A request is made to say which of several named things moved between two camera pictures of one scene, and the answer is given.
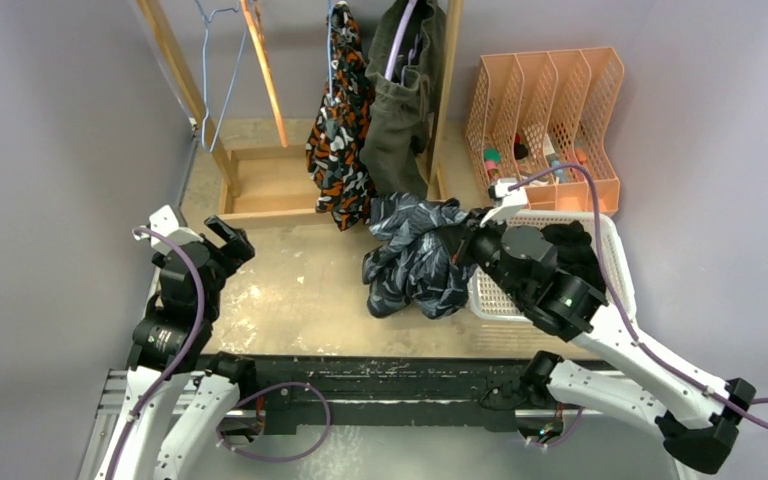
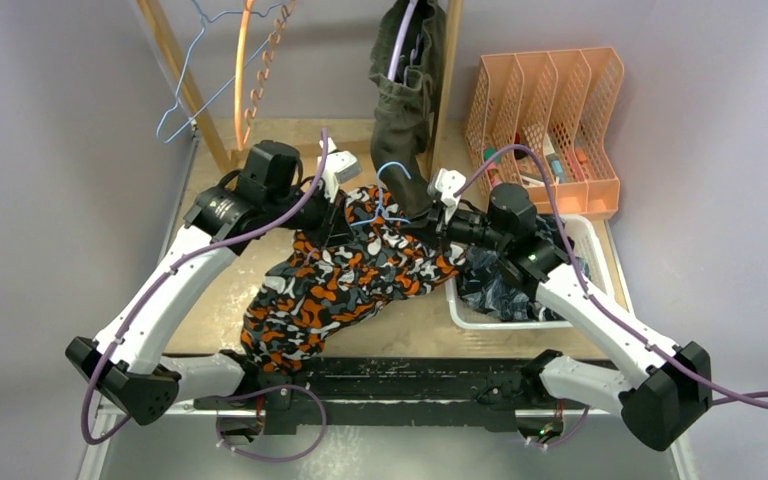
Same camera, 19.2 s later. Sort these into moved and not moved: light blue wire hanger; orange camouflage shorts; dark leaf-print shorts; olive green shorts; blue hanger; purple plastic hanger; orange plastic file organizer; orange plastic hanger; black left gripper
Moved: orange camouflage shorts; dark leaf-print shorts; black left gripper; blue hanger; light blue wire hanger; orange plastic hanger
Not moved: purple plastic hanger; olive green shorts; orange plastic file organizer
